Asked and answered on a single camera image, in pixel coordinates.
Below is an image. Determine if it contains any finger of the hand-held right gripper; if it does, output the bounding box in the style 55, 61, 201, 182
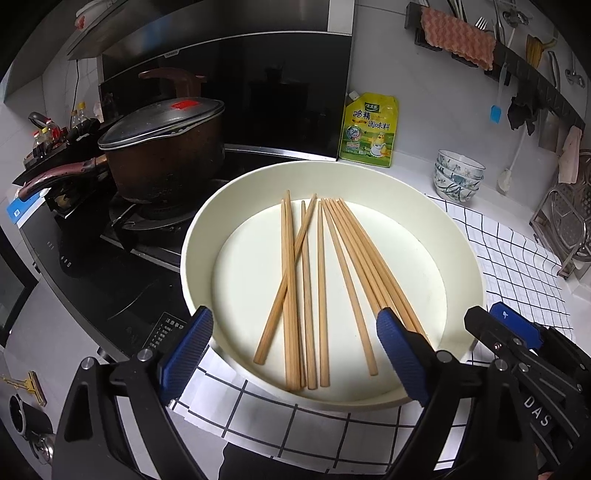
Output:
463, 305, 523, 357
488, 301, 549, 352

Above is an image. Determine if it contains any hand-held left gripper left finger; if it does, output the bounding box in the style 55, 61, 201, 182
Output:
51, 305, 215, 480

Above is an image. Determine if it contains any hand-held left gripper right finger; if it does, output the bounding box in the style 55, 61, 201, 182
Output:
375, 307, 539, 480

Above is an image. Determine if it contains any cream round pan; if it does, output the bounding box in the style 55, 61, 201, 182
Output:
180, 161, 485, 411

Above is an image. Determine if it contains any pile of wooden chopsticks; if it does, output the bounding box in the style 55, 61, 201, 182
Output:
253, 189, 431, 392

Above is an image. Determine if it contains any white black-grid cloth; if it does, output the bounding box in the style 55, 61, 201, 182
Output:
164, 194, 575, 480

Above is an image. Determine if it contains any steel dish rack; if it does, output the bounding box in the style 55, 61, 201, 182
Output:
530, 182, 591, 280

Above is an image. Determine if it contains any black gas stove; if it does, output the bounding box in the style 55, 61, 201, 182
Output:
18, 152, 232, 365

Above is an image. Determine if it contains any perforated steel steamer plate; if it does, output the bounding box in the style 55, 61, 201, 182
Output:
551, 150, 591, 259

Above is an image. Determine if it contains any blue floral bowl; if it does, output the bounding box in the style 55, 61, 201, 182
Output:
434, 161, 485, 186
436, 149, 485, 174
433, 173, 483, 204

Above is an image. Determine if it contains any yellow metal hook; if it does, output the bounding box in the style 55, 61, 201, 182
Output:
2, 371, 47, 407

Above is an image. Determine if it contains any dark round canister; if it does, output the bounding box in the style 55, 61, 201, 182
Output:
9, 394, 54, 437

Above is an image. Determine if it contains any pink hanging cloth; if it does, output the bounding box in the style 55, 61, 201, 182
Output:
556, 126, 583, 183

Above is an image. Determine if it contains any steel cleaver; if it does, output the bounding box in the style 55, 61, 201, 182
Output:
538, 122, 561, 153

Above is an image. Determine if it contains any dark brown pot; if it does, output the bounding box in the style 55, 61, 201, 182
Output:
18, 122, 227, 206

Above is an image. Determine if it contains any black hanging cloth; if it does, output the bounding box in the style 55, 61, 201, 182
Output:
507, 78, 541, 136

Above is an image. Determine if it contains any blue white box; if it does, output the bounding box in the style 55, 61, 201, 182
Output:
7, 187, 49, 228

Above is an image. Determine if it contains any yellow seasoning pouch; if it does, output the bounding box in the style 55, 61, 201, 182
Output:
338, 90, 400, 168

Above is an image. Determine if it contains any glass pot lid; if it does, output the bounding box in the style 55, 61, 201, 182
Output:
98, 96, 226, 151

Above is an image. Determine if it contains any range hood with black glass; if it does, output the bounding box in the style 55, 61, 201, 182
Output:
65, 0, 356, 162

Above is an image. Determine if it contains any yellow hanging tool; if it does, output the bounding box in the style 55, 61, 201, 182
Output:
526, 34, 557, 70

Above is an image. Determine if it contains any orange waffle dishcloth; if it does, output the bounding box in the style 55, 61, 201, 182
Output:
420, 7, 497, 71

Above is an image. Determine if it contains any white long-handled dish brush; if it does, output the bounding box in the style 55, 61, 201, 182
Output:
496, 124, 527, 193

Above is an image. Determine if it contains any black wall rail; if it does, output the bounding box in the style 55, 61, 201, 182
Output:
405, 2, 586, 134

